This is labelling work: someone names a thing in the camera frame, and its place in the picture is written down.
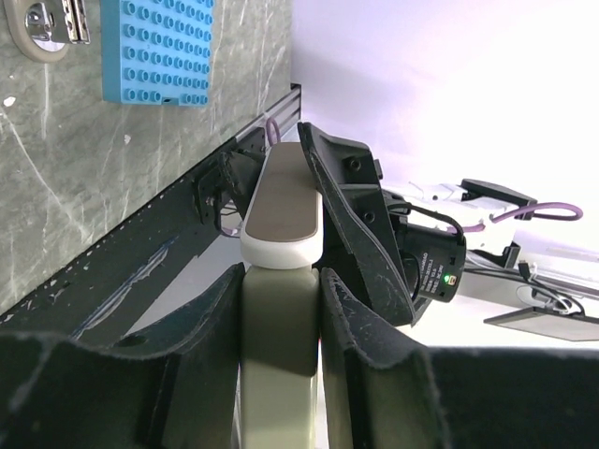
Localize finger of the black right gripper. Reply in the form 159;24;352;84
298;123;416;326
219;152;266;219

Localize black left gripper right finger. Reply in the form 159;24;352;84
321;269;598;448

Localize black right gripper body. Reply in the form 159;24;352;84
381;186;466;304

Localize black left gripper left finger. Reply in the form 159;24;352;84
1;264;245;448

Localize beige metal stapler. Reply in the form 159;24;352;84
241;142;324;448

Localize metal staple magazine rail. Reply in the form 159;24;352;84
1;0;91;64

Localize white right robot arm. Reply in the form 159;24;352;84
219;123;536;326

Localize blue studded baseplate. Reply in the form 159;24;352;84
100;0;215;108

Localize aluminium rail frame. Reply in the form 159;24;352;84
235;83;302;148

